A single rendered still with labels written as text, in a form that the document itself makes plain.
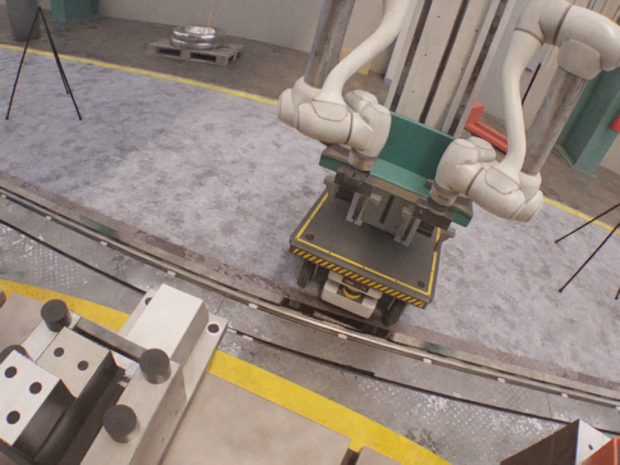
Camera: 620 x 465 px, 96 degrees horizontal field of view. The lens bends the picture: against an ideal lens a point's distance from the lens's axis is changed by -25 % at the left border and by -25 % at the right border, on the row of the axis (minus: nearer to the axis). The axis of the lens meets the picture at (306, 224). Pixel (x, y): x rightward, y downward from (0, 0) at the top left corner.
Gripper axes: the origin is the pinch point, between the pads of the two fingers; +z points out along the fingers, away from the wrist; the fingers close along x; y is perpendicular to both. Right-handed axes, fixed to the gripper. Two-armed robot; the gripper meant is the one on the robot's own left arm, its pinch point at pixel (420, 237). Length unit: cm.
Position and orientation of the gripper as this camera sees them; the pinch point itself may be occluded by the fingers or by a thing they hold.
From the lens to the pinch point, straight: 128.3
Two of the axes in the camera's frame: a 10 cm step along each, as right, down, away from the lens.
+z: -2.1, 7.6, 6.2
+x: 9.1, 3.9, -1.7
